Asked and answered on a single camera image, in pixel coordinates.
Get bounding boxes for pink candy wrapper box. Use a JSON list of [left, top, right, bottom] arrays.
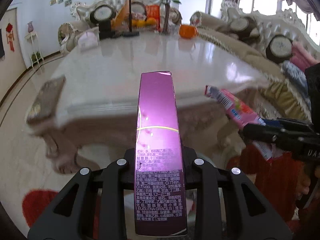
[[204, 85, 273, 163]]

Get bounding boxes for purple glossy carton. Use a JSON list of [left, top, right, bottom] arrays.
[[135, 71, 187, 237]]

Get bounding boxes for pale green mesh wastebasket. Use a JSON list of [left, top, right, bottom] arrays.
[[118, 147, 221, 239]]

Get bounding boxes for red fuzzy left sleeve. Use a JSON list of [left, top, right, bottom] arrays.
[[22, 189, 101, 239]]

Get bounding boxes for folded blankets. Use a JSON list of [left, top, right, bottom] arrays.
[[281, 41, 319, 97]]

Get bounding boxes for long beige covered sofa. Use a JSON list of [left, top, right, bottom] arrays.
[[190, 1, 319, 121]]

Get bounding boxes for ornate cream coffee table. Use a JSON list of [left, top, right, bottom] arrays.
[[26, 32, 268, 174]]

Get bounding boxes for orange paper gift bag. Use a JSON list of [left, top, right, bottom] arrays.
[[179, 24, 198, 39]]

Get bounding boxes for white side table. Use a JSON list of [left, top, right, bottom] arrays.
[[24, 31, 44, 68]]

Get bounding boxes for red snack bag on tray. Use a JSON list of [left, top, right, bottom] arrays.
[[145, 4, 161, 30]]

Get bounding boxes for black phone stand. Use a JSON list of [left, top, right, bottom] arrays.
[[123, 0, 140, 37]]

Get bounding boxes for white tissue pack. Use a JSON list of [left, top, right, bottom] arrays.
[[78, 31, 99, 51]]

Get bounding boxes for black speaker box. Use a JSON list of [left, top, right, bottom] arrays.
[[98, 20, 116, 40]]

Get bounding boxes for red chinese knot ornament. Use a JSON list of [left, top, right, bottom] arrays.
[[6, 23, 15, 52]]

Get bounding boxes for pink vase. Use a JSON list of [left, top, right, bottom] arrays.
[[28, 21, 34, 33]]

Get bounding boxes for far ornate sofa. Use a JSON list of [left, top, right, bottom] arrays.
[[58, 0, 182, 55]]

